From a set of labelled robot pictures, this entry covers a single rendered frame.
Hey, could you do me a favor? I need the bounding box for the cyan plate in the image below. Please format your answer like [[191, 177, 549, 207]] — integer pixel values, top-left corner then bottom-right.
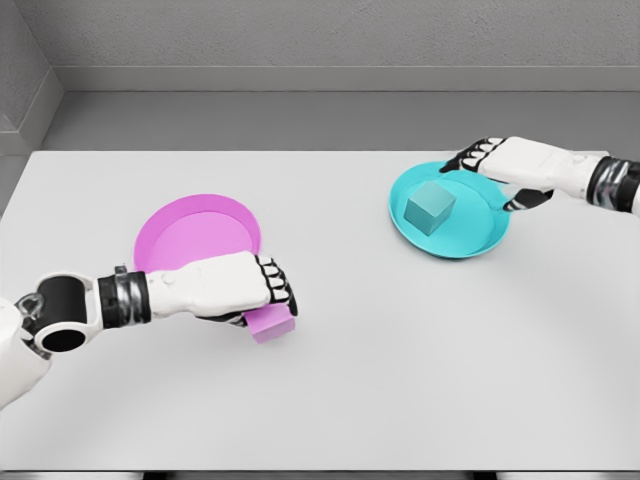
[[388, 160, 511, 260]]

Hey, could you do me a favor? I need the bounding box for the pink block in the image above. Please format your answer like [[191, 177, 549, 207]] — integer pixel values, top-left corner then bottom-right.
[[243, 302, 297, 345]]

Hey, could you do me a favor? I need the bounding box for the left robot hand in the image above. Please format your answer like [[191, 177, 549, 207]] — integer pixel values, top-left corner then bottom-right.
[[193, 250, 299, 328]]

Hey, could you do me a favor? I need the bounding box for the pink plate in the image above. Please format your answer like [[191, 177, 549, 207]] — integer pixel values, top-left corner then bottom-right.
[[133, 193, 263, 274]]

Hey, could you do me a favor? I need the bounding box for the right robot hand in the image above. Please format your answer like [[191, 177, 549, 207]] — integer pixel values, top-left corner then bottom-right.
[[439, 135, 557, 213]]

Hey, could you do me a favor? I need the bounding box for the teal block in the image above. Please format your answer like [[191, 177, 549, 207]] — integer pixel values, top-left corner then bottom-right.
[[403, 181, 457, 236]]

